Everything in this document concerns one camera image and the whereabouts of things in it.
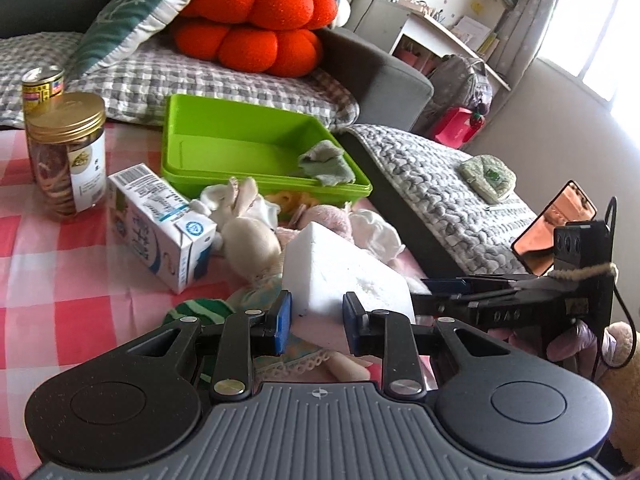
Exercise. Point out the red bag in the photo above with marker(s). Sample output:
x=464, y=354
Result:
x=457, y=126

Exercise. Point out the grey patterned quilt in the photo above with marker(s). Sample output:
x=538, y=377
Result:
x=447, y=227

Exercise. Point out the white baby sock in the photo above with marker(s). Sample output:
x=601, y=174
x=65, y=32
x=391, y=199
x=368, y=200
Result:
x=372, y=232

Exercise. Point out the grey fabric sofa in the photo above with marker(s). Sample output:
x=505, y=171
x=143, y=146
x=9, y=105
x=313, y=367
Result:
x=389, y=92

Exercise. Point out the white blue milk carton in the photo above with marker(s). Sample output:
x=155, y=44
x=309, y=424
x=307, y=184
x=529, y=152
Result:
x=158, y=225

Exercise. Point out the smartphone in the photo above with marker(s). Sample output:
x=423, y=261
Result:
x=534, y=247

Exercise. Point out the grey checkered sofa cover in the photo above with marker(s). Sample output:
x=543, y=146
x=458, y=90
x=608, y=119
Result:
x=135, y=89

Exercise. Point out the green striped watermelon plush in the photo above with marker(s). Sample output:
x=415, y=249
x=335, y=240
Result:
x=207, y=311

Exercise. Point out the right hand purple glove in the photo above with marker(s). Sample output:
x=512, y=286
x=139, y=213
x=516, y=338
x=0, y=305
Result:
x=579, y=345

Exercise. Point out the green white throw pillow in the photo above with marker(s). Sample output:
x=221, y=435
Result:
x=119, y=29

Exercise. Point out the gold lid cookie jar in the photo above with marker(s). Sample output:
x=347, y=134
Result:
x=66, y=144

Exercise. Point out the green quilted pouch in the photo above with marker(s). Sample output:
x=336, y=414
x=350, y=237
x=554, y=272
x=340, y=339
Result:
x=489, y=177

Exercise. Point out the pink plush toy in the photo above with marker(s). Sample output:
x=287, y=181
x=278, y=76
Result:
x=333, y=218

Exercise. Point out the green plastic bin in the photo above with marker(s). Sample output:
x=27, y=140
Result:
x=206, y=141

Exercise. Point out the green grey wash cloth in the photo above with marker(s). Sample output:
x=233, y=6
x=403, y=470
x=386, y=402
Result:
x=325, y=162

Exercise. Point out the orange pumpkin cushion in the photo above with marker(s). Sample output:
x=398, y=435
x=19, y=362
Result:
x=274, y=37

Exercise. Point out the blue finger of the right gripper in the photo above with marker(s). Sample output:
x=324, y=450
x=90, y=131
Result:
x=448, y=286

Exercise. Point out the bunny doll blue dress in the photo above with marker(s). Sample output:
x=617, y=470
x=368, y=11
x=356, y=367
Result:
x=251, y=243

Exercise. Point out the white bookshelf desk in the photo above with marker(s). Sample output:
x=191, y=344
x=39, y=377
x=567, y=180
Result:
x=428, y=25

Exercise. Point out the white foam block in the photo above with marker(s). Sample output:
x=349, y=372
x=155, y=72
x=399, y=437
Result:
x=320, y=267

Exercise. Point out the tin can with label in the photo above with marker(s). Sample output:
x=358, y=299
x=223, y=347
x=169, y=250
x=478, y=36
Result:
x=41, y=84

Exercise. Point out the pink checkered tablecloth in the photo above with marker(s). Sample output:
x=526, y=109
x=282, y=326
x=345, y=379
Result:
x=69, y=292

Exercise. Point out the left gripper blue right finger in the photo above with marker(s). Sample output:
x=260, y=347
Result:
x=353, y=318

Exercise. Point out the grey backpack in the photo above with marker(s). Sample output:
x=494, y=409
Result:
x=457, y=81

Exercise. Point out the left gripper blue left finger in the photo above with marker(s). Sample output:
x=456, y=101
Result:
x=281, y=311

